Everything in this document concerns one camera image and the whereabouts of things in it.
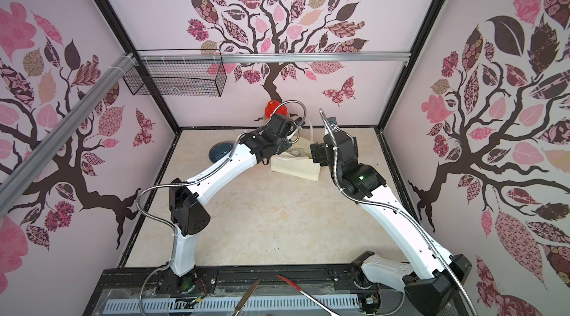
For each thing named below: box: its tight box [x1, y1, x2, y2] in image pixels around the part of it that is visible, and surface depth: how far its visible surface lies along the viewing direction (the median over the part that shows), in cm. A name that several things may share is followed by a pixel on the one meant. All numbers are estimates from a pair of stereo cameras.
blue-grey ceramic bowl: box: [208, 141, 234, 163], surface depth 107 cm
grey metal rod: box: [232, 277, 263, 316], surface depth 71 cm
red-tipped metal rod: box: [276, 274, 340, 316], surface depth 71 cm
